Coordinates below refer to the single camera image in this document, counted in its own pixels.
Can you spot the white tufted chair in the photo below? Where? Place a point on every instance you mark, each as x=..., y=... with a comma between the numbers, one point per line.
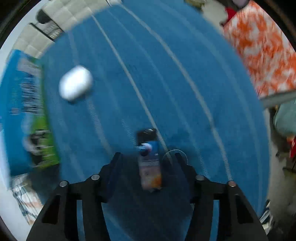
x=67, y=14
x=32, y=41

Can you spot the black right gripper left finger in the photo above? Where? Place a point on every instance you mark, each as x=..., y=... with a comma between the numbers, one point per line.
x=58, y=217

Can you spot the white tufted chair right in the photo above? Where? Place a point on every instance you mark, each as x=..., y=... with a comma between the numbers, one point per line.
x=67, y=14

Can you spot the light blue cloth bundle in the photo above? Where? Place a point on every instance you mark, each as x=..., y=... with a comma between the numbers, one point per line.
x=284, y=119

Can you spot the white tufted chair left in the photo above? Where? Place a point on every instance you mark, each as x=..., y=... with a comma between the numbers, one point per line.
x=32, y=41

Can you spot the blue striped table cloth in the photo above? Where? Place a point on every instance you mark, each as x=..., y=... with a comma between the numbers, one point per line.
x=156, y=64

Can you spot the red cloth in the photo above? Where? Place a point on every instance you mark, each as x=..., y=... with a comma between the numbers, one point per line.
x=230, y=14

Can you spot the plaid orange blue cloth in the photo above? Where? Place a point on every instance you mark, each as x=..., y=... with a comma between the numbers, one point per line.
x=27, y=198

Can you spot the blue space print lighter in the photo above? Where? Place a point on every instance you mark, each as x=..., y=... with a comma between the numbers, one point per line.
x=148, y=159

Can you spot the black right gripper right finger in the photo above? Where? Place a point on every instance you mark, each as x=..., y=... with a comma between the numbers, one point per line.
x=237, y=219

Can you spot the blue milk carton box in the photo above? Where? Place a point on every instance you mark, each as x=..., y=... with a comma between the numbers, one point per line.
x=28, y=139

